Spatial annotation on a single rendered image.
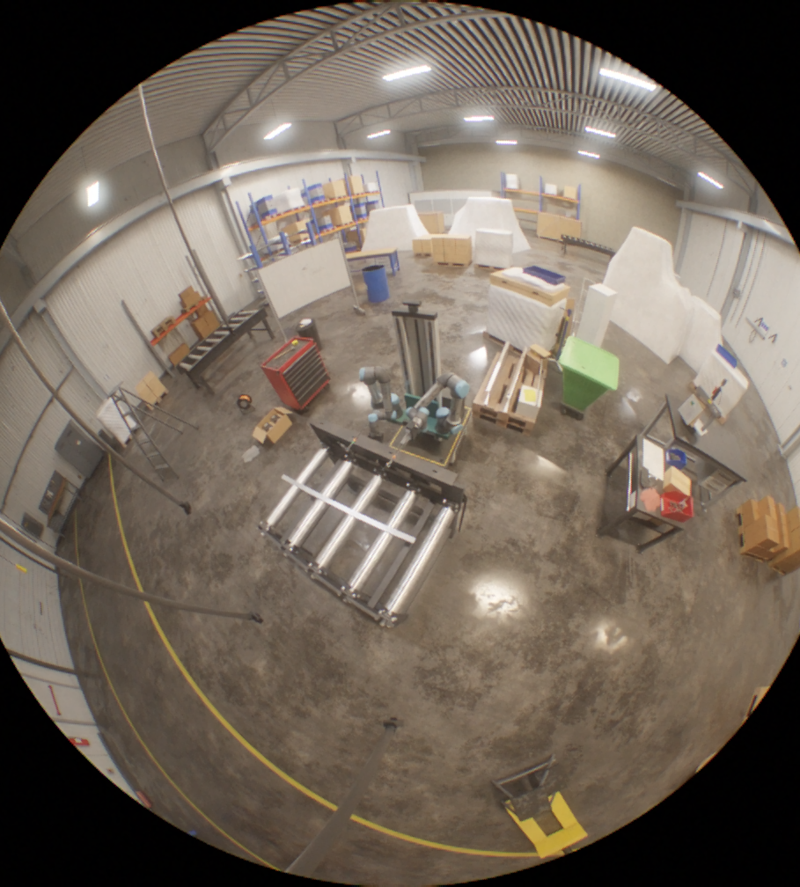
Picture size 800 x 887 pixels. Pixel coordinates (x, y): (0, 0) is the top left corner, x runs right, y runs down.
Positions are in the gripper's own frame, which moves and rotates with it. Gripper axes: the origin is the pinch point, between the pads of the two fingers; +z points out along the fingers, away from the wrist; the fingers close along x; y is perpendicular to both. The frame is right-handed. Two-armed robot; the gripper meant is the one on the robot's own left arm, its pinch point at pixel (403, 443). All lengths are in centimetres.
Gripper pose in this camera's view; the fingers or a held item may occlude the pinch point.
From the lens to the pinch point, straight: 172.8
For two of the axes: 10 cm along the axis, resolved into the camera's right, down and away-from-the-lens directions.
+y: 8.5, 3.4, -4.0
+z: -5.0, 7.4, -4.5
